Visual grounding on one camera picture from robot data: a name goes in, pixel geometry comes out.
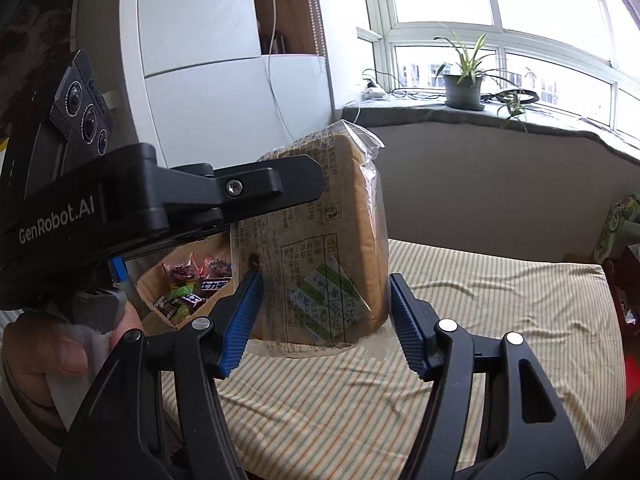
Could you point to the red clear dark candy packet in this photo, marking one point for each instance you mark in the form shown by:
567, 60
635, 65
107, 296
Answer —
182, 271
216, 267

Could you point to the green candy packet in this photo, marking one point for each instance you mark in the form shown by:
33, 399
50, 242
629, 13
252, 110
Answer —
184, 311
181, 291

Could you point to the bread slice clear packet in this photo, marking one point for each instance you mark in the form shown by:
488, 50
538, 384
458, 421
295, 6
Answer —
320, 210

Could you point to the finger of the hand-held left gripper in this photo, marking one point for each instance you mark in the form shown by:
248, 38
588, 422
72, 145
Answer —
270, 185

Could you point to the striped bed sheet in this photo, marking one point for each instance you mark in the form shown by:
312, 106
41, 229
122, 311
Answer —
500, 310

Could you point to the brown chocolate bar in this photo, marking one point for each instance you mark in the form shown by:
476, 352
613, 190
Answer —
216, 286

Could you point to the white framed window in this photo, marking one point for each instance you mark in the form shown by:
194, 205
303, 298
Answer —
380, 0

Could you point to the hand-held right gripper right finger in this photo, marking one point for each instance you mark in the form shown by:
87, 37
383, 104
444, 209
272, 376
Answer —
405, 330

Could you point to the white cloth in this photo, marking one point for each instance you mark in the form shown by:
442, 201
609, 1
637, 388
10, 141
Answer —
75, 390

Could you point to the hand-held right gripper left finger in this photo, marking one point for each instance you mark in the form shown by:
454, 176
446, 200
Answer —
242, 322

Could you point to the green patterned bag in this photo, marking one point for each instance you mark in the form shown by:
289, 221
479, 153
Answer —
617, 225

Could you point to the white power strip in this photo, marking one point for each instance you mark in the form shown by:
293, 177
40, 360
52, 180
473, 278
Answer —
372, 91

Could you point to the dark wooden side cabinet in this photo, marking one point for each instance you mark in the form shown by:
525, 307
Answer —
627, 285

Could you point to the white wardrobe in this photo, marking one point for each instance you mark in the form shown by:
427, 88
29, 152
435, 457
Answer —
200, 85

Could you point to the small dark chocolate bar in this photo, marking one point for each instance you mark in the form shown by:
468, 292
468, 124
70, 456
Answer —
194, 301

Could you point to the small black candy packet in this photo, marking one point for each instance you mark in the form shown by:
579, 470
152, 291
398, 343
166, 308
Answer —
165, 306

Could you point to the cardboard box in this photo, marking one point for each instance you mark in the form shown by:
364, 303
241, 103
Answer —
200, 252

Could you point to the grey stone windowsill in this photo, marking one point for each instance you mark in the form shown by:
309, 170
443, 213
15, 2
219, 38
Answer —
425, 112

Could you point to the potted spider plant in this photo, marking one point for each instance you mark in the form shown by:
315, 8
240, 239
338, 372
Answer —
462, 90

